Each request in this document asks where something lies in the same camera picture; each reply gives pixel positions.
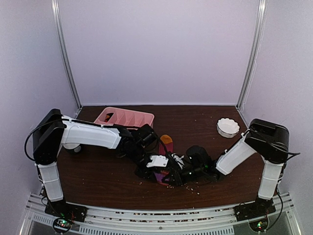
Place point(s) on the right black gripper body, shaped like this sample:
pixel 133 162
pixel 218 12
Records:
pixel 197 173

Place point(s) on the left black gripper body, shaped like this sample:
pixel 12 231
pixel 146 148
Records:
pixel 139 172

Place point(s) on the maroon orange purple striped sock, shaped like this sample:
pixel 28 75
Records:
pixel 168 142

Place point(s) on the black argyle red orange sock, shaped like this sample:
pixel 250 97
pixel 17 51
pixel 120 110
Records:
pixel 108 117

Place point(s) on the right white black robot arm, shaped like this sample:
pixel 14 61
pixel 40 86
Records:
pixel 268 139

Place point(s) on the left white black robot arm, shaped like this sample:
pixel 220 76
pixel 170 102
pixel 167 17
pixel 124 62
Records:
pixel 57 131

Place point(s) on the pink divided organizer tray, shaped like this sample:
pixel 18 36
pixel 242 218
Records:
pixel 125 117

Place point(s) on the white scalloped ceramic bowl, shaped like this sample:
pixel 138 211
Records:
pixel 227 128

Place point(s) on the small white round container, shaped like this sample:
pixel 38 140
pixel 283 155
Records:
pixel 73 149

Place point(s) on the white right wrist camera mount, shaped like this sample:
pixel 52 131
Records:
pixel 179 160

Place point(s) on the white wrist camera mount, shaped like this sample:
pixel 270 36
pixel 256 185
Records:
pixel 157 161
pixel 179 160

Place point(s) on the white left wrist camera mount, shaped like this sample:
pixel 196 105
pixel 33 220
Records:
pixel 157 161

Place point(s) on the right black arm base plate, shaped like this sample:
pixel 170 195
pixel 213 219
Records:
pixel 247 211

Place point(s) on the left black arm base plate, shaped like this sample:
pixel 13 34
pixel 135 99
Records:
pixel 68 211

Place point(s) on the left aluminium frame post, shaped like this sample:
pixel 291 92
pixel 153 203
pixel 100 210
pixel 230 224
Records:
pixel 64 54

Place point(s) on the aluminium frame post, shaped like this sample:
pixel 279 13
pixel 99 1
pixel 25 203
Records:
pixel 64 54
pixel 259 28

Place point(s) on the right aluminium frame post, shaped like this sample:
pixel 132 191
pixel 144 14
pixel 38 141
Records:
pixel 259 28

